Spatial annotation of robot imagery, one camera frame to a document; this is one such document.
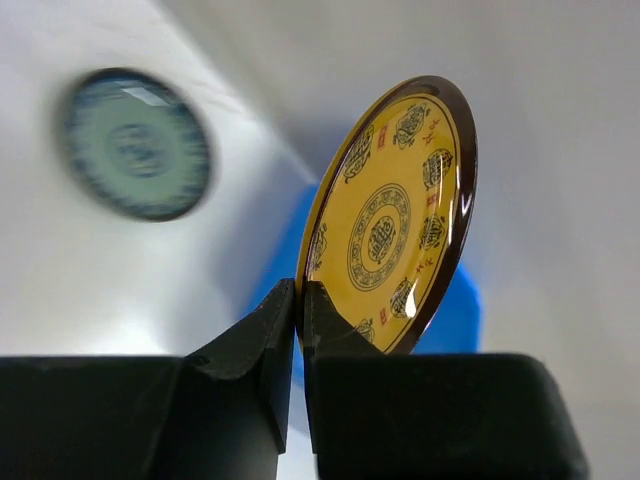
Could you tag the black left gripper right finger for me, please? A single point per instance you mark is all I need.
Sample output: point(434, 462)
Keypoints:
point(444, 416)

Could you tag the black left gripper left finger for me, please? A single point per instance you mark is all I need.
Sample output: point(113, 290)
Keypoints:
point(220, 412)

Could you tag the yellow patterned plate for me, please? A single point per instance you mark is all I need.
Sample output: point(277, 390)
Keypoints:
point(389, 221)

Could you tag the blue plastic bin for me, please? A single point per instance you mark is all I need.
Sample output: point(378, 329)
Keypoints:
point(455, 328)

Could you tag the celadon blue pattern plate left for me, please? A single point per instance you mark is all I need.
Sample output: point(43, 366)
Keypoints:
point(134, 144)

